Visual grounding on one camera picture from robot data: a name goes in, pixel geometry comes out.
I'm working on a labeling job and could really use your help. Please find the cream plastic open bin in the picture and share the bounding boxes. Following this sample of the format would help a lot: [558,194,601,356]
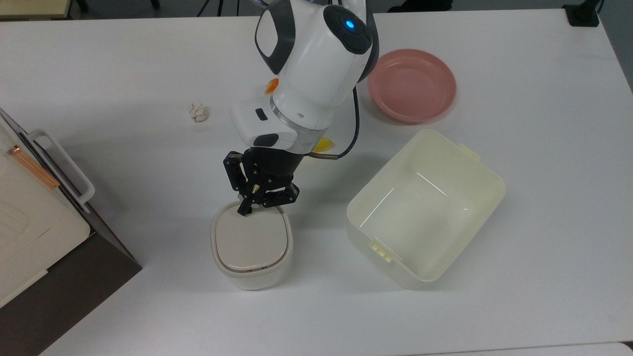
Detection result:
[346,129,506,291]

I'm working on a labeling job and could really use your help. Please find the white drawer handle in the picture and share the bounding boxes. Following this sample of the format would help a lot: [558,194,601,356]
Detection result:
[27,129,96,206]

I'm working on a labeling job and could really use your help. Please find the black clamp at table corner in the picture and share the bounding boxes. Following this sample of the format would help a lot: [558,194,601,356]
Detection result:
[562,0,602,28]

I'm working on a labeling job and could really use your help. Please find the black cable on robot arm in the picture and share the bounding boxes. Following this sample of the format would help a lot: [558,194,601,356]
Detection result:
[309,84,362,160]

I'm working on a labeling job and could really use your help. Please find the orange strip on storage box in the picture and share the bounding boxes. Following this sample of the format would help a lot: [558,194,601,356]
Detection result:
[5,144,61,190]

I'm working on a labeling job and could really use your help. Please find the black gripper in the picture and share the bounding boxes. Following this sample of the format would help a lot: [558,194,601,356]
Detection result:
[222,147,308,217]

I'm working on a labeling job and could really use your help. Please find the pink plastic plate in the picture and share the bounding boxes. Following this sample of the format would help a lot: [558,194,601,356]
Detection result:
[366,48,457,125]

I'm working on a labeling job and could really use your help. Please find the light wooden desk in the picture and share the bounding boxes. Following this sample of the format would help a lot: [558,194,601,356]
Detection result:
[0,0,73,21]

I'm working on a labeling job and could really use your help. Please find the white appliance with handle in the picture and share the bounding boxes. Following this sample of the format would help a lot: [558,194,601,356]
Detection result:
[0,107,143,356]

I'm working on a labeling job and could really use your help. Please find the crumpled white paper ball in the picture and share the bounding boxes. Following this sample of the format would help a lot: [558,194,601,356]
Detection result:
[187,101,210,124]

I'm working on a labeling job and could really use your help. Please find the black object behind table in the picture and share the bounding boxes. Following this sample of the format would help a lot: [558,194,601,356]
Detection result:
[388,0,453,13]

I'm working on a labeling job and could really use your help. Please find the beige push-lid trash can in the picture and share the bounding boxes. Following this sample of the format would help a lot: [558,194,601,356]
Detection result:
[211,200,294,291]

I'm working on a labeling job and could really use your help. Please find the black tripod legs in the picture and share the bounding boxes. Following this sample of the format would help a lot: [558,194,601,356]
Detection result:
[196,0,241,18]

